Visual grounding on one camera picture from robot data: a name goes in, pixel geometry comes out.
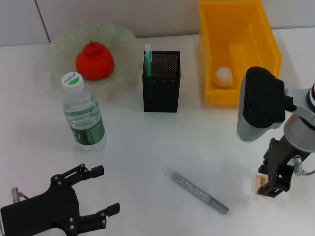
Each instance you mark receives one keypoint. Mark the mint green utility knife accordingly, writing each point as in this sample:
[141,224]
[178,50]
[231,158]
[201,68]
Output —
[148,61]

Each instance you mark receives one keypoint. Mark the black mesh pen holder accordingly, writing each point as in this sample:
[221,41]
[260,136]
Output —
[161,96]

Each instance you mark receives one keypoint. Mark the clear glass fruit plate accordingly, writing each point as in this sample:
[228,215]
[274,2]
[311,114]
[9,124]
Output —
[120,49]

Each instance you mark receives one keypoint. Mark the beige rectangular eraser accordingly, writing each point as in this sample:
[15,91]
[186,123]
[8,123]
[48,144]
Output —
[261,182]

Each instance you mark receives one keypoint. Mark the clear green label water bottle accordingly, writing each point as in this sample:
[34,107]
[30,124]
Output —
[85,118]

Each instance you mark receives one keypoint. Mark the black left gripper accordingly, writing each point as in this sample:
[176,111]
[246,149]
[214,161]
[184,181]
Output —
[41,211]

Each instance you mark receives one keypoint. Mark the white paper ball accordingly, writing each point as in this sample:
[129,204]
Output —
[223,77]

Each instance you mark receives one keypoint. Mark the yellow plastic storage bin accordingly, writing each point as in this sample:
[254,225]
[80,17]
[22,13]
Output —
[236,37]

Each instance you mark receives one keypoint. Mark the red orange fruit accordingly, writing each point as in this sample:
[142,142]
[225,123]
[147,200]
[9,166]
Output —
[94,61]

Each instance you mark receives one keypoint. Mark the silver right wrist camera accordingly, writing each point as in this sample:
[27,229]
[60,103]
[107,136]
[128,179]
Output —
[261,103]

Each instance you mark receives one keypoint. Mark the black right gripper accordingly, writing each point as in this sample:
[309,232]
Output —
[280,155]

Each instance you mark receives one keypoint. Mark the silver glitter pen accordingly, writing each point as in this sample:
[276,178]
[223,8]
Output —
[197,191]

